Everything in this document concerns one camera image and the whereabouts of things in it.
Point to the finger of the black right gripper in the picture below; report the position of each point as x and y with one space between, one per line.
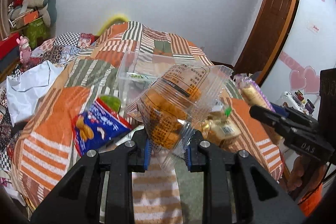
267 117

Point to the pink plush toy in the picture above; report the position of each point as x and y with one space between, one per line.
24 52

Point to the red box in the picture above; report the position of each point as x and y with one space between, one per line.
8 44

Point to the clear plastic storage bin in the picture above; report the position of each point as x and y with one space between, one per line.
147 77

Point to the white plastic bag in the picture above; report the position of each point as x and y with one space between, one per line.
25 91

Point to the blue red snack bag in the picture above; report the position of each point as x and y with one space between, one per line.
99 125

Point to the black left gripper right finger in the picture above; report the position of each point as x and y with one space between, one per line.
236 188

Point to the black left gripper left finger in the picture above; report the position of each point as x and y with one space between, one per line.
77 196

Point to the purple wafer roll pack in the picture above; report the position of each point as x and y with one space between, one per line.
251 92

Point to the brown wooden door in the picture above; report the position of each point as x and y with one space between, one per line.
263 42

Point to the toast slices pack with barcode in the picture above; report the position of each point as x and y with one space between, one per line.
219 129

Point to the right hand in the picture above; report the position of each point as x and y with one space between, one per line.
295 177

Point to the pile of clothes and boxes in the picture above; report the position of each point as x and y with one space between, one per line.
34 19

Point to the patchwork striped bedspread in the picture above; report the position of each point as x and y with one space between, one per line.
44 150

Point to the clear bag of orange snacks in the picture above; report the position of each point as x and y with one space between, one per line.
173 107

